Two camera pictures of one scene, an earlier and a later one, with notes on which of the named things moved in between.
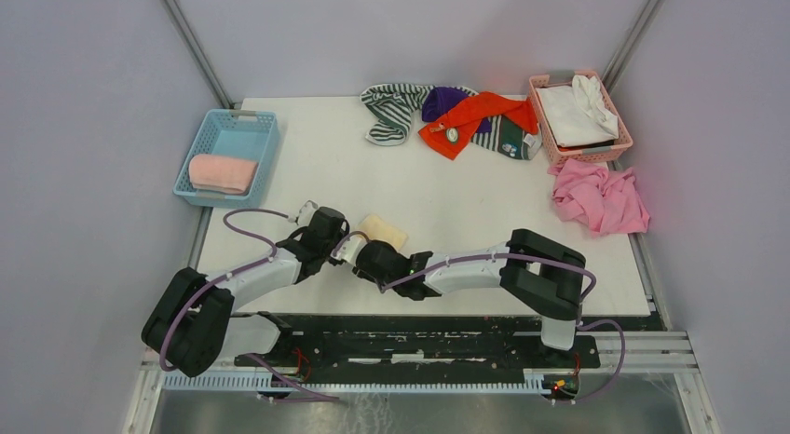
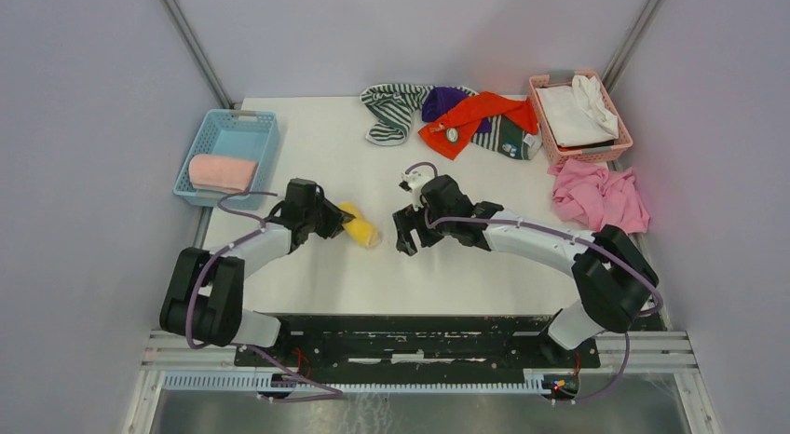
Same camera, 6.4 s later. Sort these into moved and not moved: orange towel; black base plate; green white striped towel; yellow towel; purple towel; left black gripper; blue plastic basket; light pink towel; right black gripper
Moved: left black gripper; right black gripper; yellow towel
Not moved: blue plastic basket; black base plate; light pink towel; orange towel; purple towel; green white striped towel
